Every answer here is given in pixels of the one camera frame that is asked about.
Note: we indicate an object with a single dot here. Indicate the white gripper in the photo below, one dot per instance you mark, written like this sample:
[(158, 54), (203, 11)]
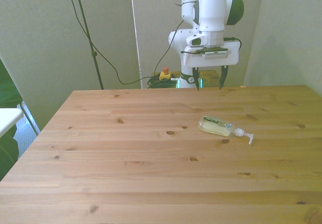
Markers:
[(211, 61)]

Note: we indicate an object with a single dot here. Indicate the clear sanitizer pump bottle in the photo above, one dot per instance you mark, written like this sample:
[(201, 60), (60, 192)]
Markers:
[(213, 126)]

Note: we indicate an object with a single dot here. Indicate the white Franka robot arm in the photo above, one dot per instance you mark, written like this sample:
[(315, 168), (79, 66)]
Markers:
[(211, 7)]

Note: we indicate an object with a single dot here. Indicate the yellow emergency stop button box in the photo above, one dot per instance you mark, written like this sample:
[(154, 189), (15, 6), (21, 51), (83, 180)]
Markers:
[(165, 76)]

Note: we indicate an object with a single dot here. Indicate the green leafy plant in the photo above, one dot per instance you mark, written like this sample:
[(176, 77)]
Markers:
[(7, 93)]

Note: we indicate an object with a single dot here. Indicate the white table with metal legs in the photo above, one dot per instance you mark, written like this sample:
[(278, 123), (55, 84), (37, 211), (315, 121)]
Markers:
[(8, 118)]

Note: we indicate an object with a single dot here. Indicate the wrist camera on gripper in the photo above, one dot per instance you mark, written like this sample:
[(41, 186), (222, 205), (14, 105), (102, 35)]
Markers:
[(216, 55)]

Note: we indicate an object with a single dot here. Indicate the white vertical wall trim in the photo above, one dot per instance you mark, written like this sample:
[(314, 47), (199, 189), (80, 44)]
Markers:
[(135, 32)]

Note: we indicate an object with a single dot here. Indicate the dark straight camera stand pole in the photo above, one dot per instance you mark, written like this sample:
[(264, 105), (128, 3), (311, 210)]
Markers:
[(86, 30)]

